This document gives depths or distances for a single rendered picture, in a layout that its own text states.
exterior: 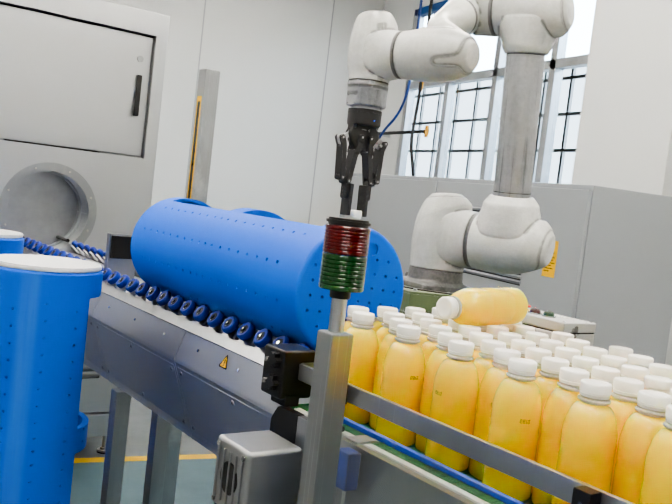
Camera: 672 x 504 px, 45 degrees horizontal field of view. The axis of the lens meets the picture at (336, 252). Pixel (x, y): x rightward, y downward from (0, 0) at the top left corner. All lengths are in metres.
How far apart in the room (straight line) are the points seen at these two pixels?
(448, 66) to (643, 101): 2.83
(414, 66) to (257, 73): 5.49
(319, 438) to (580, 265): 2.18
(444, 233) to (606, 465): 1.27
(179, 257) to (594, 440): 1.29
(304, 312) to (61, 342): 0.73
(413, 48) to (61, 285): 1.02
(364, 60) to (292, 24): 5.58
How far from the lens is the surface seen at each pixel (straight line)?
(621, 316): 3.39
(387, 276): 1.76
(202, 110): 3.07
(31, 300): 2.12
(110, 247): 2.81
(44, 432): 2.19
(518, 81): 2.22
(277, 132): 7.23
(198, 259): 2.00
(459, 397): 1.24
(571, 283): 3.23
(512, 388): 1.16
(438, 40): 1.73
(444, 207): 2.28
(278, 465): 1.40
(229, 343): 1.91
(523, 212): 2.20
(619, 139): 4.55
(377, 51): 1.78
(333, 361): 1.14
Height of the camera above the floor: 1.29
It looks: 4 degrees down
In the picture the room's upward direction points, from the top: 7 degrees clockwise
